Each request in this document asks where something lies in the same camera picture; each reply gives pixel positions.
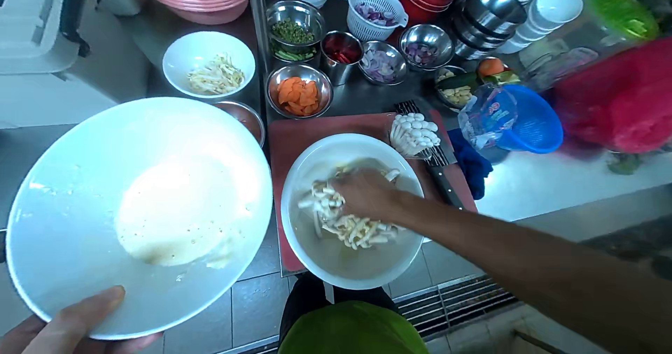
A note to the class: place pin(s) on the person's right hand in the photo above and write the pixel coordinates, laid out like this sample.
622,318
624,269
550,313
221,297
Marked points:
367,194

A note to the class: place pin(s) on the person's left hand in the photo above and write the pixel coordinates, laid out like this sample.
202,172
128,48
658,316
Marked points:
57,333

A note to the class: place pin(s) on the person's left thumb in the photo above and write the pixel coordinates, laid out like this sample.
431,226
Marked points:
86,313

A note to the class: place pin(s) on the person's left fingers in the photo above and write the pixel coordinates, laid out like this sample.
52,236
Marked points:
126,344

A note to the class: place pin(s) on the large white bowl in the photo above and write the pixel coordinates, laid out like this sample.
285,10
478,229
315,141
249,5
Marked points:
225,159

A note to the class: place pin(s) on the pile of torn pale mushrooms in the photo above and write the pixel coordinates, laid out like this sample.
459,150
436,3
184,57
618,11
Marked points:
362,233

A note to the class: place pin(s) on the person's right forearm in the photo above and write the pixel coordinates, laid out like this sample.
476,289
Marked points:
530,259

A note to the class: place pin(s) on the person's legs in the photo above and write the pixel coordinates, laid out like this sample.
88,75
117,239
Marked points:
304,293

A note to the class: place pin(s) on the white lidded storage box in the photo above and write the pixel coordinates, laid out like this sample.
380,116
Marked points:
31,91

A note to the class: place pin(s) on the person's body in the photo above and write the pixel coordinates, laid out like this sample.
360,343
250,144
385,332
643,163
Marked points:
357,330

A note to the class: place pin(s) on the deep white mixing bowl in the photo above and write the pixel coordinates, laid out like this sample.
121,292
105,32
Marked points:
351,270

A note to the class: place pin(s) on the steel bowl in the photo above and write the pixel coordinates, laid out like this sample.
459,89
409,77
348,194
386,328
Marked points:
438,36
309,11
275,81
440,101
245,116
392,77

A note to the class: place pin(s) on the red cutting board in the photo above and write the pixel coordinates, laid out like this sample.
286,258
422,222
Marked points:
294,144

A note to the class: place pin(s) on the pile of bean sprouts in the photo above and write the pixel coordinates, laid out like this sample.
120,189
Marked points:
216,75

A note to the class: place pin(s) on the pile of sliced carrots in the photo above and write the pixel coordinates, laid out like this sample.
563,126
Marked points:
298,95

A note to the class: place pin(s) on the metal drain grate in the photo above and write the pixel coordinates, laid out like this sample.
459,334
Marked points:
446,304

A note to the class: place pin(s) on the stack of pink basins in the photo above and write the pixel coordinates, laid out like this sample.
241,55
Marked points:
220,12

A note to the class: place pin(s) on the pile of cut green beans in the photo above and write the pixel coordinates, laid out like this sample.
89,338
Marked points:
294,55

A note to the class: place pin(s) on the steel cup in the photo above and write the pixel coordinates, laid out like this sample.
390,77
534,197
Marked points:
338,74

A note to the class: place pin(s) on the bunch of white button-capped mushrooms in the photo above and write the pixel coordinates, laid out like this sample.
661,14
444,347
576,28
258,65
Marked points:
412,136

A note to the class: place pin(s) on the pile of red chilies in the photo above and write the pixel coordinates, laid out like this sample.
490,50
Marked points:
344,54

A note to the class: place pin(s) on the pile of sliced purple onions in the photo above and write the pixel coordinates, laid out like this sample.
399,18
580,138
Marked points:
379,64

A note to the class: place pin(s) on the dark blue cloth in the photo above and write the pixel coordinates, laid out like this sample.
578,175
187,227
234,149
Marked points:
472,167

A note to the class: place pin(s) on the white perforated basket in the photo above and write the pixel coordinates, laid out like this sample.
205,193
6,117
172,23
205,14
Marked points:
362,27

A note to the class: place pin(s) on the pile of diced purple onions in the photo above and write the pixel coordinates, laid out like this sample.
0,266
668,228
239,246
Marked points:
420,53

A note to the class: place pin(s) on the pile of chopped purple onions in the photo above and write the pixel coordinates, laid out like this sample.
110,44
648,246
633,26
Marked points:
377,14

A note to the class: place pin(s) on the pile of garlic cloves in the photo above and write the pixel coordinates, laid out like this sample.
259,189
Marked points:
458,95

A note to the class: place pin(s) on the dark green cucumber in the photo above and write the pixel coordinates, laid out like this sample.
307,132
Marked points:
456,81

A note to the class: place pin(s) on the clear printed plastic bag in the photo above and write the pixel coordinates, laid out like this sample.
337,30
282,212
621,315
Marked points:
485,115

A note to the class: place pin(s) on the stack of red bowls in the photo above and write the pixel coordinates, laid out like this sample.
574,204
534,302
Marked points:
417,5

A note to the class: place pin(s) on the orange tomato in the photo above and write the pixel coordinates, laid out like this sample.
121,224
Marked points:
491,66

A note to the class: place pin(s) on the green pepper piece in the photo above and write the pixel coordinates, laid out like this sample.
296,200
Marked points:
506,77

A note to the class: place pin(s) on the blue plastic strainer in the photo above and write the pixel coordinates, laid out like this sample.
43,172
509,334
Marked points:
535,123

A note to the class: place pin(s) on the stack of steel bowls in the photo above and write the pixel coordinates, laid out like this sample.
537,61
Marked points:
493,10

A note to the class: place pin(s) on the clear plastic container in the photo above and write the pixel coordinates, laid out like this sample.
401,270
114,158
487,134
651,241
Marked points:
561,68

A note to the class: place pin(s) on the stack of white bowls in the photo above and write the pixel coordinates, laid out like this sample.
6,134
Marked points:
556,7

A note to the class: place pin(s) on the red plastic bag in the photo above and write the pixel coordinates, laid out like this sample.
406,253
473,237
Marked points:
619,96

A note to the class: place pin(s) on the bright green plastic lid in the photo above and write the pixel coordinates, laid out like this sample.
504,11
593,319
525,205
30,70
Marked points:
619,10

